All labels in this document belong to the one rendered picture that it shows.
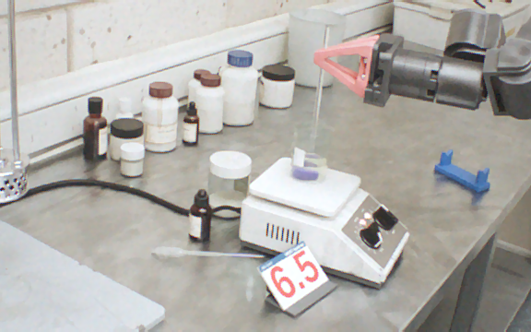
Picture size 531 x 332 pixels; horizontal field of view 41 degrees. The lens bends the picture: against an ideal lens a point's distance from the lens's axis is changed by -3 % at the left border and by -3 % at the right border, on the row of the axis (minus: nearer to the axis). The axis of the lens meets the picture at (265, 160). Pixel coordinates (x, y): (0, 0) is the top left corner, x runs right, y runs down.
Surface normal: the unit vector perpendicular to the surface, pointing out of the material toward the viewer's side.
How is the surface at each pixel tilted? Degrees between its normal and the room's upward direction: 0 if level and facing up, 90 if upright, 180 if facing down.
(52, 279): 0
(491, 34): 39
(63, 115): 90
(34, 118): 90
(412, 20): 94
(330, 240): 90
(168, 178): 0
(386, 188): 0
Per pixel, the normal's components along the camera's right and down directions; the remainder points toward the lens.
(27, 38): 0.83, 0.29
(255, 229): -0.41, 0.34
